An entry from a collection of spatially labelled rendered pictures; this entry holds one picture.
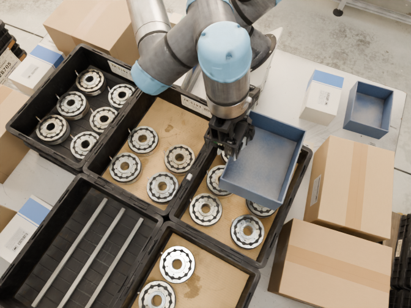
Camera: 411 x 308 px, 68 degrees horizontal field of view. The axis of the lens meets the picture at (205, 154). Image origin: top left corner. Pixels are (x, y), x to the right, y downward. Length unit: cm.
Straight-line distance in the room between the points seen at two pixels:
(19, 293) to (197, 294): 51
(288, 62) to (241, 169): 80
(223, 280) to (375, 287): 43
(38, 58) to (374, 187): 134
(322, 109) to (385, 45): 162
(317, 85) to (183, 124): 57
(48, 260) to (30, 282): 7
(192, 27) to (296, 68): 98
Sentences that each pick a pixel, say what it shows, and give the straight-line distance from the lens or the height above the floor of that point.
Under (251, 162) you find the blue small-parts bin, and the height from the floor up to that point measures 107.
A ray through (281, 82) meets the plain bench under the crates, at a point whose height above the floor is 70.
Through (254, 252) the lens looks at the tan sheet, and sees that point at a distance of 98.
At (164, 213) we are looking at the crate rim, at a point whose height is 93.
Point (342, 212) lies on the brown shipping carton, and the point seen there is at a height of 86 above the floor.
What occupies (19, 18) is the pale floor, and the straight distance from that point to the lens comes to 297.
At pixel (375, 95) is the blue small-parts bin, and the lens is 149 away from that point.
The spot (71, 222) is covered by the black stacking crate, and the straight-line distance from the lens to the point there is 106.
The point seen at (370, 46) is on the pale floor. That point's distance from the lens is 276.
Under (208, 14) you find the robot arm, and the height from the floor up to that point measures 144.
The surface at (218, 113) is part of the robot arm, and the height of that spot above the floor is 134.
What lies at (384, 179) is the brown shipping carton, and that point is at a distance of 115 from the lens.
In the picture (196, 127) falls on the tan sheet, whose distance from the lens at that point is 109.
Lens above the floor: 179
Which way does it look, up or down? 67 degrees down
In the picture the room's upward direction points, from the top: 3 degrees clockwise
